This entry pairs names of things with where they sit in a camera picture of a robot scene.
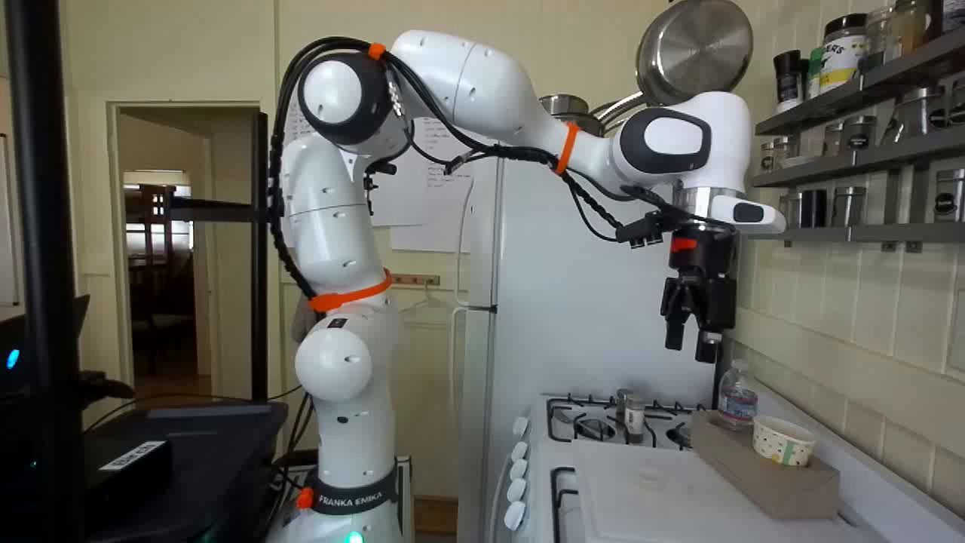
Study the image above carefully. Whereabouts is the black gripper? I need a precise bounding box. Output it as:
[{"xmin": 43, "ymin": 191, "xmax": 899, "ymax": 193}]
[{"xmin": 660, "ymin": 229, "xmax": 736, "ymax": 362}]

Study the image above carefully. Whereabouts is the clear plastic water bottle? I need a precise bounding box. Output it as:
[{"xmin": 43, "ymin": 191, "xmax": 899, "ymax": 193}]
[{"xmin": 717, "ymin": 362, "xmax": 755, "ymax": 423}]

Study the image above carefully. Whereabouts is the glass spice bottle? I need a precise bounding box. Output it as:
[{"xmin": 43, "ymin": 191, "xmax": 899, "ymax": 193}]
[{"xmin": 619, "ymin": 388, "xmax": 645, "ymax": 444}]

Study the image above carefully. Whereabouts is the brown cardboard box holder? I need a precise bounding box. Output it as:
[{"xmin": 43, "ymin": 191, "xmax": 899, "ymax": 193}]
[{"xmin": 690, "ymin": 411, "xmax": 843, "ymax": 522}]

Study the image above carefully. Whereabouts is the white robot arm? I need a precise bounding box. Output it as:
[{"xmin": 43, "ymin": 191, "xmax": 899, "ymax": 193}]
[{"xmin": 268, "ymin": 29, "xmax": 786, "ymax": 543}]

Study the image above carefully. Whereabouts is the black stove grate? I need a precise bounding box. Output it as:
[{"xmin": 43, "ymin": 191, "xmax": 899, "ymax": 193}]
[{"xmin": 544, "ymin": 396, "xmax": 692, "ymax": 451}]

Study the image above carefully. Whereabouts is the white gas stove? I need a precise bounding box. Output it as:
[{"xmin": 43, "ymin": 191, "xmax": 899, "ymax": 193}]
[{"xmin": 489, "ymin": 343, "xmax": 965, "ymax": 543}]

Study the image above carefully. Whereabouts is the metal spice rack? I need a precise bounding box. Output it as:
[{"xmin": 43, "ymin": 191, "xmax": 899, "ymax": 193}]
[{"xmin": 752, "ymin": 29, "xmax": 965, "ymax": 252}]

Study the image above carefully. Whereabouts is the white refrigerator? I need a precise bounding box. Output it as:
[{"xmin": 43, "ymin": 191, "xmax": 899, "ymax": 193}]
[{"xmin": 448, "ymin": 160, "xmax": 711, "ymax": 543}]

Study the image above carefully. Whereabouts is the paper cup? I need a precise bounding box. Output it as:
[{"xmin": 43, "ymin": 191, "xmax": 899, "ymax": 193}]
[{"xmin": 752, "ymin": 416, "xmax": 818, "ymax": 469}]

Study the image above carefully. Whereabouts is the hanging steel pot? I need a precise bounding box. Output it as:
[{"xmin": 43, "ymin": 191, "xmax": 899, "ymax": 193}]
[{"xmin": 595, "ymin": 0, "xmax": 752, "ymax": 126}]

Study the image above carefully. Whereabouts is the large white label jar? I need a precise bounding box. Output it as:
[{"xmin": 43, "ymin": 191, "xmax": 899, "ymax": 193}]
[{"xmin": 812, "ymin": 12, "xmax": 868, "ymax": 93}]

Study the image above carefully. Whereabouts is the black desk with equipment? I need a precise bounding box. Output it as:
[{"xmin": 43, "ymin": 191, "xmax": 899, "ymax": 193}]
[{"xmin": 0, "ymin": 308, "xmax": 287, "ymax": 543}]

